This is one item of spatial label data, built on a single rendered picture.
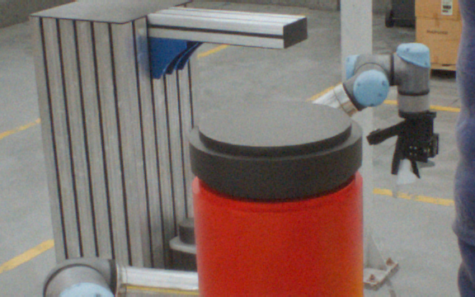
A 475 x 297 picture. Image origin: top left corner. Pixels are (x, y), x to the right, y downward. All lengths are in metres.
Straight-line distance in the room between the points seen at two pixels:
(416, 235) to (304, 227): 5.82
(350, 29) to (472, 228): 3.21
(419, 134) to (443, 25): 6.79
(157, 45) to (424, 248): 3.99
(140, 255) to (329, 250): 1.92
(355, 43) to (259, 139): 4.90
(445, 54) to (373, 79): 7.03
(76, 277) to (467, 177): 0.75
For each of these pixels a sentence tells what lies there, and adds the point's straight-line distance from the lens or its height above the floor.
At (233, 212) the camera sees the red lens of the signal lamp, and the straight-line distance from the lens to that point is 0.28.
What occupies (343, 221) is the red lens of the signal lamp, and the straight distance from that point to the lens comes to 0.29.
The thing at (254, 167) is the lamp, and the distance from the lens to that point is 0.28.
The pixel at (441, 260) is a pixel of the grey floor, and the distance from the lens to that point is 5.80.
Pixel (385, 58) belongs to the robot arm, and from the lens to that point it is 2.42.
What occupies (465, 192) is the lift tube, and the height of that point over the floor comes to 1.70.
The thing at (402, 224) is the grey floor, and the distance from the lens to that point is 6.25.
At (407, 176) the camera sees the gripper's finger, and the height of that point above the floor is 1.57.
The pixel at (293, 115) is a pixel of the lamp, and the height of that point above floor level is 2.34.
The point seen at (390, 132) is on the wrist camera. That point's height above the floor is 1.67.
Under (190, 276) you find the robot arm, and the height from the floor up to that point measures 1.56.
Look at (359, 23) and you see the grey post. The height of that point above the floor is 1.36.
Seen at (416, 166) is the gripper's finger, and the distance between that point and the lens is 2.57.
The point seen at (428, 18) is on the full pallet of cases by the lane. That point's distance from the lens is 9.29.
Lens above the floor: 2.43
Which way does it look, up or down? 19 degrees down
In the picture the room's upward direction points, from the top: 3 degrees counter-clockwise
